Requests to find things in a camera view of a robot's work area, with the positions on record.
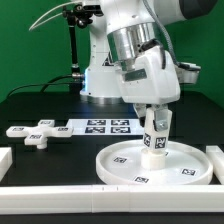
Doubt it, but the black cable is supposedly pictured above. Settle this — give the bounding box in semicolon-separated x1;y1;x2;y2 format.
5;75;75;99

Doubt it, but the white cross-shaped table base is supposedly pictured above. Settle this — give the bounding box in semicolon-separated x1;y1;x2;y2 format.
6;120;73;149

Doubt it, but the white front fence bar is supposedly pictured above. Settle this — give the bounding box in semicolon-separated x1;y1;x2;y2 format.
0;185;224;215

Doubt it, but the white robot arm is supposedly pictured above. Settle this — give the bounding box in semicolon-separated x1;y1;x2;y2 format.
83;0;218;132

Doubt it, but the white cable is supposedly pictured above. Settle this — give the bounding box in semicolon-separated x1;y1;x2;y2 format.
28;1;83;32

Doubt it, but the white left fence block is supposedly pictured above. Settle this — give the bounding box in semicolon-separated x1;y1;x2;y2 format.
0;147;13;182

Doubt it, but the white marker sheet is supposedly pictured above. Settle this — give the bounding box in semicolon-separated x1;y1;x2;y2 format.
67;119;144;135

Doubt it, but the white round table top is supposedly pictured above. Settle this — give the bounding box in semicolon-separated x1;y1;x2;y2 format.
96;140;213;186

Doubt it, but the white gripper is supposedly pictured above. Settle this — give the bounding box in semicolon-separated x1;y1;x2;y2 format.
117;46;180;131

